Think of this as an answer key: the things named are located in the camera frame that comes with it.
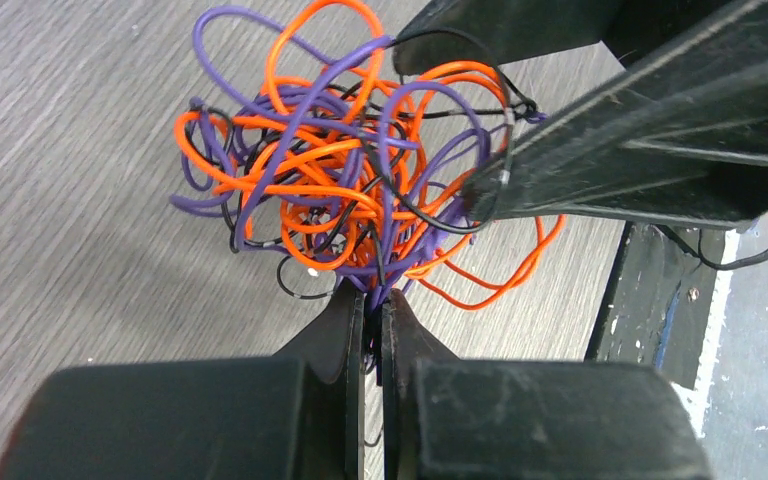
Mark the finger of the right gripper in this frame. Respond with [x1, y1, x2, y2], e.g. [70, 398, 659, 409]
[464, 1, 768, 229]
[393, 0, 623, 75]

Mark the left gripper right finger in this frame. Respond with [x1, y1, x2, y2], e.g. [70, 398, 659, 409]
[381, 290, 712, 479]

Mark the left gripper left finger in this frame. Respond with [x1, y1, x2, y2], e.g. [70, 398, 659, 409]
[0, 283, 364, 479]

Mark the orange cable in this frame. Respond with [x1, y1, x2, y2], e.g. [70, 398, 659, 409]
[173, 0, 567, 313]

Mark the purple cable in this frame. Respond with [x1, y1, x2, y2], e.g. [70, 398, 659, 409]
[169, 5, 550, 386]

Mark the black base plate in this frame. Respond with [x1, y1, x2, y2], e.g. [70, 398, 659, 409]
[585, 223, 768, 391]

